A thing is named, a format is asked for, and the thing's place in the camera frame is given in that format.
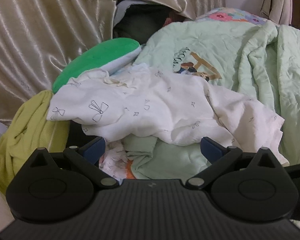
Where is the yellow-green cloth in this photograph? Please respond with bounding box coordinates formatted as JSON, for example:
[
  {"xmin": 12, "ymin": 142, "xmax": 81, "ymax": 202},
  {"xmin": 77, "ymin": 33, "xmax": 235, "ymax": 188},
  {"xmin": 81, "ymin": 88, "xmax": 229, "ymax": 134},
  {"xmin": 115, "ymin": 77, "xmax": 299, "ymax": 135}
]
[{"xmin": 0, "ymin": 90, "xmax": 70, "ymax": 194}]

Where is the light green quilt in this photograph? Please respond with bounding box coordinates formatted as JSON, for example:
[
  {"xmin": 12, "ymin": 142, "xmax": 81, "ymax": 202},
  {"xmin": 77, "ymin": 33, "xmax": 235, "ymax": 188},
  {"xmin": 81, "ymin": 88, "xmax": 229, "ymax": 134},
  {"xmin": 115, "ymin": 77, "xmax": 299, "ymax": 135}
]
[{"xmin": 135, "ymin": 20, "xmax": 300, "ymax": 165}]

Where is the floral patchwork bedspread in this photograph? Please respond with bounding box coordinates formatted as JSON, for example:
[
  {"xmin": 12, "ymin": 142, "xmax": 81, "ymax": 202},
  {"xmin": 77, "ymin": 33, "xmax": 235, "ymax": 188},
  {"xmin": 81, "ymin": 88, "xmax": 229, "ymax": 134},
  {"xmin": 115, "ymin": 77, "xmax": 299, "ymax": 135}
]
[{"xmin": 195, "ymin": 7, "xmax": 268, "ymax": 26}]

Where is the beige satin curtain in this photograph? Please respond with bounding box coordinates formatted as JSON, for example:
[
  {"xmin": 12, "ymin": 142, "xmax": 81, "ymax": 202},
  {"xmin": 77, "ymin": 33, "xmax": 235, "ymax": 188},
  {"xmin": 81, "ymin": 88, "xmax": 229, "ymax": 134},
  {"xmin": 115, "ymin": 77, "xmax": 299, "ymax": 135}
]
[{"xmin": 0, "ymin": 0, "xmax": 225, "ymax": 125}]

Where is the white bow-print blanket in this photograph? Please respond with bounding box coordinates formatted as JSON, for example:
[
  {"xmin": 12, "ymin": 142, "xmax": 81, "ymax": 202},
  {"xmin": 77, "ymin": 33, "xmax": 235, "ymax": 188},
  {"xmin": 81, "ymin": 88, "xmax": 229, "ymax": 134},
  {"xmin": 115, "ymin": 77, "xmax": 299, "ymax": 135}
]
[{"xmin": 47, "ymin": 64, "xmax": 284, "ymax": 151}]

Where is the green and white pillow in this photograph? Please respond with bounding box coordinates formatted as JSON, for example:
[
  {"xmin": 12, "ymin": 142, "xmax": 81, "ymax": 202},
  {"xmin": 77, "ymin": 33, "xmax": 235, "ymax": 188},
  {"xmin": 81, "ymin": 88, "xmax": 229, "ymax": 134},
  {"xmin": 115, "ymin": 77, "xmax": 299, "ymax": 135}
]
[{"xmin": 52, "ymin": 37, "xmax": 141, "ymax": 93}]

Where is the white orange patterned cloth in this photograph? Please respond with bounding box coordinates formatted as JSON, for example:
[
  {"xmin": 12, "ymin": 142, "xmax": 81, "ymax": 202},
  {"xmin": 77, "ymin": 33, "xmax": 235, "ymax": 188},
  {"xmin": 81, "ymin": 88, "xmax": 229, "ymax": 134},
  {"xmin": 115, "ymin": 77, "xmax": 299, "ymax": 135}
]
[{"xmin": 98, "ymin": 141, "xmax": 135, "ymax": 184}]

